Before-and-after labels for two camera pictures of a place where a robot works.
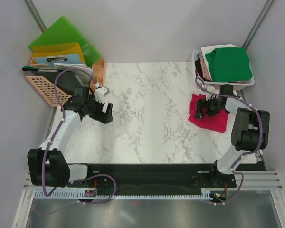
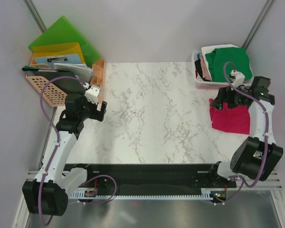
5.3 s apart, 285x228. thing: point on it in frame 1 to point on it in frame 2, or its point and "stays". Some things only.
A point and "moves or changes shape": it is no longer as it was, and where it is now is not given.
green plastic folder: x=62 y=32 stays
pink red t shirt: x=218 y=122 moves or changes shape
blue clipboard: x=71 y=58 stays
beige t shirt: x=205 y=70 stays
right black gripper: x=200 y=104 to x=224 y=95
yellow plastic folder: x=70 y=48 stays
